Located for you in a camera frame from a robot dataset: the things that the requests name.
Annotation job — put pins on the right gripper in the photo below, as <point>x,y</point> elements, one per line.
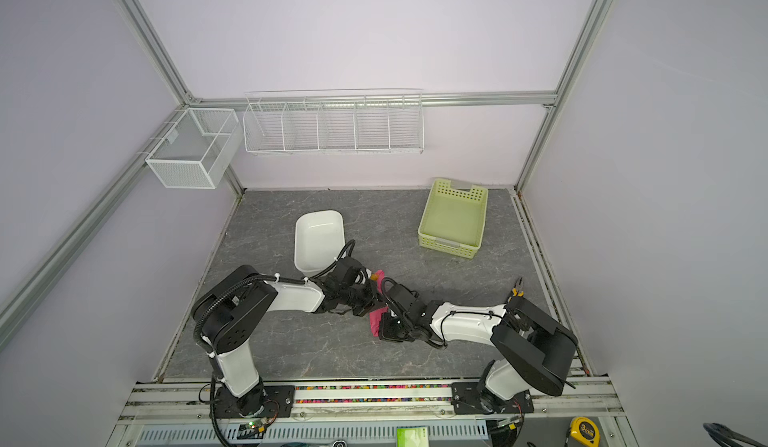
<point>385,330</point>

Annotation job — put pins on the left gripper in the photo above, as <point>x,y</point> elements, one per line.
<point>372,296</point>

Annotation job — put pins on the pink paper napkin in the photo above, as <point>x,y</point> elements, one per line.
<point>376,315</point>

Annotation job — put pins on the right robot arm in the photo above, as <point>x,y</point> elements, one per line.
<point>536,350</point>

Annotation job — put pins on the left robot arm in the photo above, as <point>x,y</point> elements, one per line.
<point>228,314</point>

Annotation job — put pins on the white plastic tub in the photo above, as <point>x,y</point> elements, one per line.
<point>319,237</point>

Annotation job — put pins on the green box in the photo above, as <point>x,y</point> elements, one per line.
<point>412,437</point>

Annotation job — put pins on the yellow blue tool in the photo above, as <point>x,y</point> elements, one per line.
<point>517,289</point>

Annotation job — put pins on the green plastic basket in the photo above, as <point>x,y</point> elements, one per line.
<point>453,220</point>

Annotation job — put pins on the yellow tape measure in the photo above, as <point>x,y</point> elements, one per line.
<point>583,432</point>

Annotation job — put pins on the white mesh box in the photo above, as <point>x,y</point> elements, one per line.
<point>197,149</point>

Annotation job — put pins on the white wire shelf basket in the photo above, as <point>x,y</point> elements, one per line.
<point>334,121</point>

